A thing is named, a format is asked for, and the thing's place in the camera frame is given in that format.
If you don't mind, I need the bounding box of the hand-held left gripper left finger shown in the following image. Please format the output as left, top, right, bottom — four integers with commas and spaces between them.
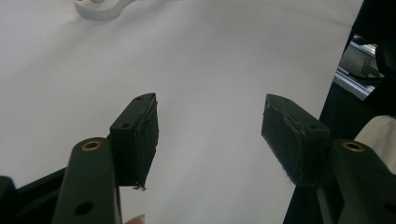
108, 92, 160, 190

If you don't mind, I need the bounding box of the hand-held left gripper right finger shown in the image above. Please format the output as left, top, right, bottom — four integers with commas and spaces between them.
261, 93, 332, 188

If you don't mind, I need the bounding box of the white cloth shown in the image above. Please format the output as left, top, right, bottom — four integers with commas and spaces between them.
354, 114, 396, 175

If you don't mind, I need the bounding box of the white round lamp base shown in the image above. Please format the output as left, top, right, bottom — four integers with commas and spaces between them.
73, 0, 139, 22

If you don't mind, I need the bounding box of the aluminium frame rail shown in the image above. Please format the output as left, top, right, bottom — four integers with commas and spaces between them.
332, 35, 386, 102

